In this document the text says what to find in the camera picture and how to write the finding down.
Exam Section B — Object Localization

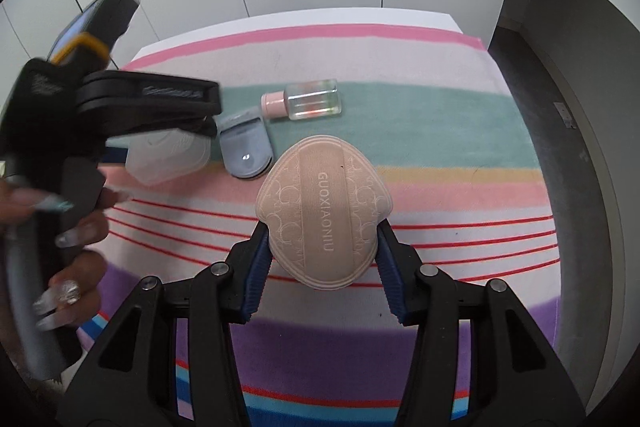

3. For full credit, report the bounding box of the beige heart-shaped powder puff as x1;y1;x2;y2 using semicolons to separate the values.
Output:
256;134;393;291

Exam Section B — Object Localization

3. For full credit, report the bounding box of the left hand with long nails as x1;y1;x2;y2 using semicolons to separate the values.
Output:
0;174;130;333

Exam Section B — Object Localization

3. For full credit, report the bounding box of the grey-blue small case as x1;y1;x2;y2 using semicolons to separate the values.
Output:
215;106;274;180

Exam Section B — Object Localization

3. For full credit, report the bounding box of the clear bottle with pink cap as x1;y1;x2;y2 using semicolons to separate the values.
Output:
260;79;342;121

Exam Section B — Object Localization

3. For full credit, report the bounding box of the clear plastic puff case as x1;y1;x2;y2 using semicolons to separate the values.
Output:
125;129;212;186

